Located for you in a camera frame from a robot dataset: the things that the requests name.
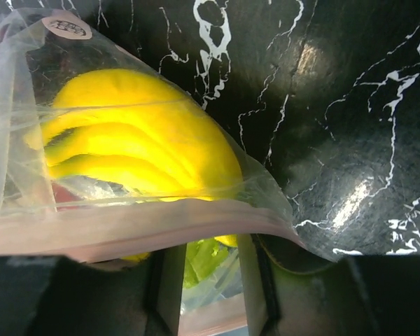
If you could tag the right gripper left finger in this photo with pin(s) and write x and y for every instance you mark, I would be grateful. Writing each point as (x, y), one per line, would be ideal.
(91, 297)

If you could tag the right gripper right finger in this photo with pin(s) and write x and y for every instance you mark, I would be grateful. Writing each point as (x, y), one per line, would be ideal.
(336, 297)

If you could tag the clear zip top bag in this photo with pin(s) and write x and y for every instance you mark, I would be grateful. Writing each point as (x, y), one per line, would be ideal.
(40, 50)

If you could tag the yellow fake banana bunch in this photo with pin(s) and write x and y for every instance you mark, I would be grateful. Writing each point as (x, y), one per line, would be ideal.
(137, 131)

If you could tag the red fake peach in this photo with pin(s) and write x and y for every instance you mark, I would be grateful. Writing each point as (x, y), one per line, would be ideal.
(63, 196)

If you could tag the green white fake leek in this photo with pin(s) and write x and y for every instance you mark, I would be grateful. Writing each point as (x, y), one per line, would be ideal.
(202, 258)

